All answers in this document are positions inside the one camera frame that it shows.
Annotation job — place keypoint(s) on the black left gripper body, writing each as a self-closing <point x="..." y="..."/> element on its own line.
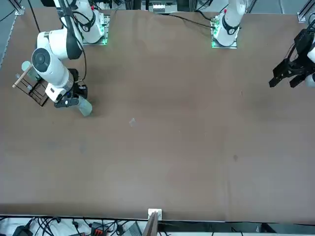
<point x="304" y="40"/>

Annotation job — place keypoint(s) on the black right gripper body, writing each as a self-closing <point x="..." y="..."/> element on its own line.
<point x="82" y="90"/>

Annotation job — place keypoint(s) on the blue plastic cup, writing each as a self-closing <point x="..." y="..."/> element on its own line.
<point x="82" y="102"/>

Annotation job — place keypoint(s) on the green plastic cup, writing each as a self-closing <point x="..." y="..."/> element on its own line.
<point x="25" y="67"/>
<point x="86" y="111"/>

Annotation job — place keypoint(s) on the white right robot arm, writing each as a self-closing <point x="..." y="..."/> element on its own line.
<point x="51" y="71"/>

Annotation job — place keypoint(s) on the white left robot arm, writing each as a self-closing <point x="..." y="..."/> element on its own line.
<point x="230" y="24"/>

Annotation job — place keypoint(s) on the orange black plug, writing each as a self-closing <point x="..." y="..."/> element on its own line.
<point x="98" y="231"/>

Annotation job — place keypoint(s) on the aluminium corner bracket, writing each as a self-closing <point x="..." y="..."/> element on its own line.
<point x="19" y="10"/>
<point x="302" y="16"/>

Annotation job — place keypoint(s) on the aluminium frame post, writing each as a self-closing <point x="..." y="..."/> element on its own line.
<point x="151" y="226"/>

